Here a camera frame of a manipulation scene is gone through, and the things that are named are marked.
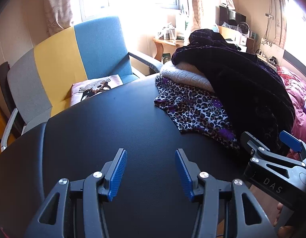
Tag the person's right hand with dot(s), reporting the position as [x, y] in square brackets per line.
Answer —
[280, 213]

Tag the cat print cushion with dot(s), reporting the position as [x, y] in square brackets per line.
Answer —
[93, 89]

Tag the small desk fan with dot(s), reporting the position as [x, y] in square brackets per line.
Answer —
[244, 27]

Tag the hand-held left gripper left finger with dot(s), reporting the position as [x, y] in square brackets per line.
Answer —
[118, 176]

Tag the white shopping bag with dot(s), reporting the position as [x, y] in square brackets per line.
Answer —
[183, 22]

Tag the dark purple velvet garment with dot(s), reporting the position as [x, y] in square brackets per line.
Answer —
[242, 84]

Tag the black monitor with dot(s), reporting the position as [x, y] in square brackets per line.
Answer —
[229, 13]

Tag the leopard print garment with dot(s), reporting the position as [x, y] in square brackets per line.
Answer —
[192, 109]

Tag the grey yellow blue armchair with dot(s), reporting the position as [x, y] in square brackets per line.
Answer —
[56, 52]

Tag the white power strip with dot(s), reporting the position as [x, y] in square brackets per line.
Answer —
[261, 53]

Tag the wooden desk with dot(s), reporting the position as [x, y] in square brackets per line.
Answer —
[165, 42]

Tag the beige patterned curtain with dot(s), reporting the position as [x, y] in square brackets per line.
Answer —
[58, 5]
[198, 2]

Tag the small white cabinet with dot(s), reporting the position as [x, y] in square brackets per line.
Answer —
[243, 40]

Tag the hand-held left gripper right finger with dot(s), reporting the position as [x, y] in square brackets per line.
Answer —
[184, 176]

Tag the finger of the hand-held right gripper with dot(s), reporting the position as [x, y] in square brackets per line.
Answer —
[290, 140]
[257, 145]

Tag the white fluffy sweater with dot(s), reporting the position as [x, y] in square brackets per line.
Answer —
[185, 75]

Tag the wooden chair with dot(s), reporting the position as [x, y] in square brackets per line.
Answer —
[226, 32]

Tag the pink quilt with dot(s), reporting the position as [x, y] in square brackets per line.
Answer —
[301, 96]

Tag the blue plastic container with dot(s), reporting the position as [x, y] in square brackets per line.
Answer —
[214, 28]

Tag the bright side window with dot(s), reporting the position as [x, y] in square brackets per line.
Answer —
[298, 24]

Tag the white floral board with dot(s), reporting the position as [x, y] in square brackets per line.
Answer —
[270, 48]

